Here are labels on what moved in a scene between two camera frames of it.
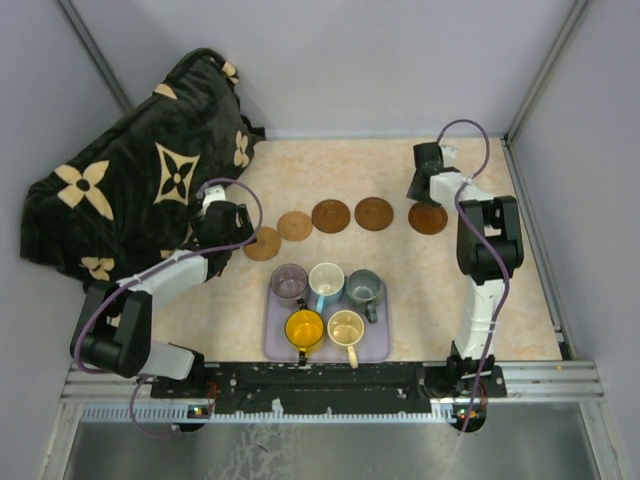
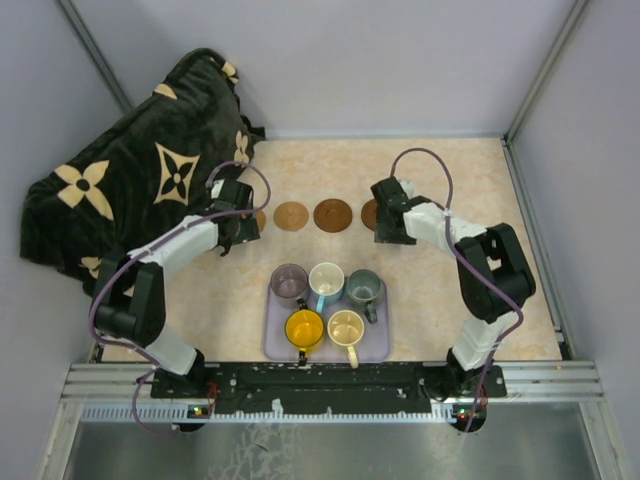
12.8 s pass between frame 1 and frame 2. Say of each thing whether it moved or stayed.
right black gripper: moved
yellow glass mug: stayed
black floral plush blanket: stayed
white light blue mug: stayed
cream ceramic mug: stayed
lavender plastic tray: stayed
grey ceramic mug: stayed
